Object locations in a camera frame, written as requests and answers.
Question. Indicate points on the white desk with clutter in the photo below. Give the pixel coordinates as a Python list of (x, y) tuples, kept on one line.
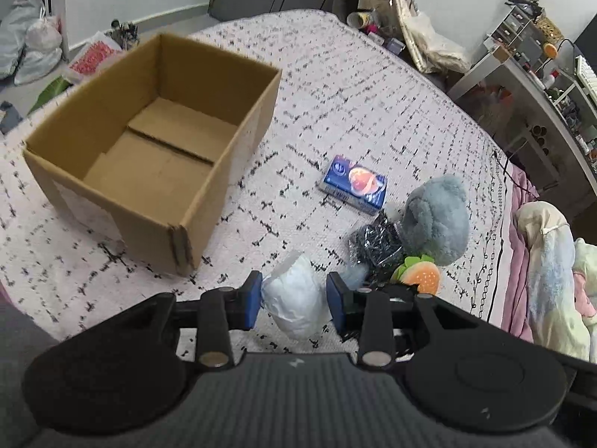
[(566, 99)]

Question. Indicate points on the black crinkly plastic bag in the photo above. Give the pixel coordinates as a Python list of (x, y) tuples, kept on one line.
[(375, 250)]

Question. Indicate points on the green cartoon floor mat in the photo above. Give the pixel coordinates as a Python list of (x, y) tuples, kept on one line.
[(53, 89)]

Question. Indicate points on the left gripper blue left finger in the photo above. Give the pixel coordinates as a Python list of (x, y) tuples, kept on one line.
[(226, 309)]

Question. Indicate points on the open cardboard box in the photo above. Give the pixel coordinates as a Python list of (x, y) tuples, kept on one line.
[(145, 151)]

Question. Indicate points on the red white plastic bag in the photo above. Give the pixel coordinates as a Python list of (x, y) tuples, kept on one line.
[(93, 54)]

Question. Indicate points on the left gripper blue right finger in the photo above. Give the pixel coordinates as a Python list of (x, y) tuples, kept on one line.
[(363, 314)]

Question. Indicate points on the cream tote bag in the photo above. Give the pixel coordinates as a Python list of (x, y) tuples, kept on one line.
[(431, 52)]

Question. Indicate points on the white soft bundle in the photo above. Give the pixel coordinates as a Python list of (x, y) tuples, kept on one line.
[(294, 297)]

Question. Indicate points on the orange burger plush toy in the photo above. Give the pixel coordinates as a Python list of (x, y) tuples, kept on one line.
[(419, 271)]

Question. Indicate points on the grey drawer organizer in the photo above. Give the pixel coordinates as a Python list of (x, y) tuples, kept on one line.
[(518, 33)]

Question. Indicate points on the grey-blue plush toy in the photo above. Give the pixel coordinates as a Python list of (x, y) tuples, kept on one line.
[(435, 221)]

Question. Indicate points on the white black patterned bedspread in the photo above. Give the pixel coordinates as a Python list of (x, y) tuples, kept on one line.
[(339, 94)]

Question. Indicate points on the paper cup on floor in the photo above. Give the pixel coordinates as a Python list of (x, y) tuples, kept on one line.
[(360, 19)]

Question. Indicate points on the pink bed sheet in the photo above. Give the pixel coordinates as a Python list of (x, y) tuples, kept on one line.
[(514, 317)]

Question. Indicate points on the grey white garbage bags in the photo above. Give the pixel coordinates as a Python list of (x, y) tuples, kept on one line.
[(31, 42)]

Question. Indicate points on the blue tissue pack planet print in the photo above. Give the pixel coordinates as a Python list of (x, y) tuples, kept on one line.
[(355, 184)]

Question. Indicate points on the pastel crumpled blanket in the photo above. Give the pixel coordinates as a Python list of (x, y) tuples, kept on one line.
[(561, 294)]

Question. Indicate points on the black white shoes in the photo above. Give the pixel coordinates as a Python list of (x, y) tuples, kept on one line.
[(125, 34)]

